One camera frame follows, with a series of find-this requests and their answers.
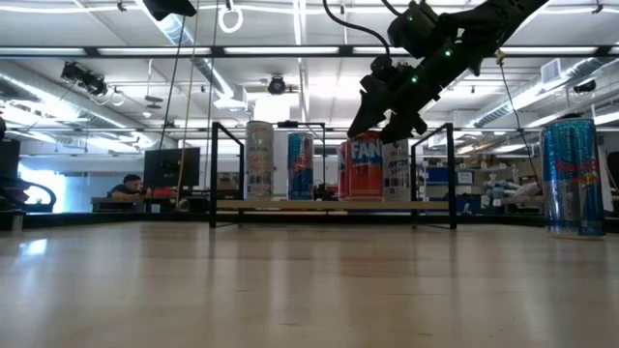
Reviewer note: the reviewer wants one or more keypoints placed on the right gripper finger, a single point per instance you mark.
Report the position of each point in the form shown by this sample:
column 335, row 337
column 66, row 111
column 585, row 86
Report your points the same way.
column 370, row 113
column 403, row 126

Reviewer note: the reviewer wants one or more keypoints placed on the white Celsius Arctic can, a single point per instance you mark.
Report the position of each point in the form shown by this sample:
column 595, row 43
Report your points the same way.
column 397, row 169

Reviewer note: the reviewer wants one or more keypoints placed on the blue silver Red Bull can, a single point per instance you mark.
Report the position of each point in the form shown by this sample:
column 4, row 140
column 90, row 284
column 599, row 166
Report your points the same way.
column 573, row 179
column 300, row 169

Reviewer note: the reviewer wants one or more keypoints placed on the white Celsius tropical can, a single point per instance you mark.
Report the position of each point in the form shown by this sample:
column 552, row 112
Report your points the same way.
column 259, row 164

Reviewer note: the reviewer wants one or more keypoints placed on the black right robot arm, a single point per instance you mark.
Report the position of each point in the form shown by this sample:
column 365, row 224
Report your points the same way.
column 474, row 29

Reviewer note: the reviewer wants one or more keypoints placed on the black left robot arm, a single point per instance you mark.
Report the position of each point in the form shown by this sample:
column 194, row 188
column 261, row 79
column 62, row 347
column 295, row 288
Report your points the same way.
column 169, row 7

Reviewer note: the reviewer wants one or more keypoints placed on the blue storage bins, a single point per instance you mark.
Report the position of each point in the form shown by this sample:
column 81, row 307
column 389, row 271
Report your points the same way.
column 440, row 175

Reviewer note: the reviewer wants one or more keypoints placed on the black monitor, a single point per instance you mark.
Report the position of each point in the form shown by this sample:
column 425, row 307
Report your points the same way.
column 171, row 166

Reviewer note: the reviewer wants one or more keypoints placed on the person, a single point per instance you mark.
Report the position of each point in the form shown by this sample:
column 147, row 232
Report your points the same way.
column 126, row 186

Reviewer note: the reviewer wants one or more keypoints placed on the black ceiling-mounted device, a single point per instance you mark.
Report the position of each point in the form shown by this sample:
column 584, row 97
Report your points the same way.
column 84, row 78

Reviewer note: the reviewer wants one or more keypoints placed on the black curved chair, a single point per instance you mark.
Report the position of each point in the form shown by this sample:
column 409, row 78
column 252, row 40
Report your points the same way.
column 48, row 195

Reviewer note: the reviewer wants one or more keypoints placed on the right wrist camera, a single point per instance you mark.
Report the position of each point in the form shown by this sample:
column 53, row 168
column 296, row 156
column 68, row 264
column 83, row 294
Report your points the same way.
column 384, row 65

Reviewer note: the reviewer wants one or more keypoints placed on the black overhead frame bar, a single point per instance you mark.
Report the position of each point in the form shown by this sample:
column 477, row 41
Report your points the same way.
column 348, row 49

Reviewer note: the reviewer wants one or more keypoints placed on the overhead camera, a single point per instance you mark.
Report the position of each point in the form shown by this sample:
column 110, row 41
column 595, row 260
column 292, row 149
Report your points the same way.
column 276, row 84

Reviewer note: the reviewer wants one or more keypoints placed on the silver ventilation duct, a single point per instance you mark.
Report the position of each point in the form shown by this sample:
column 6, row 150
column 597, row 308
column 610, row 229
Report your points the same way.
column 208, row 67
column 532, row 94

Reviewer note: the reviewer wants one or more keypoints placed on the black aluminium table frame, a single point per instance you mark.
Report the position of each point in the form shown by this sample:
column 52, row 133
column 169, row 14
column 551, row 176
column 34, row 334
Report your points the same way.
column 121, row 220

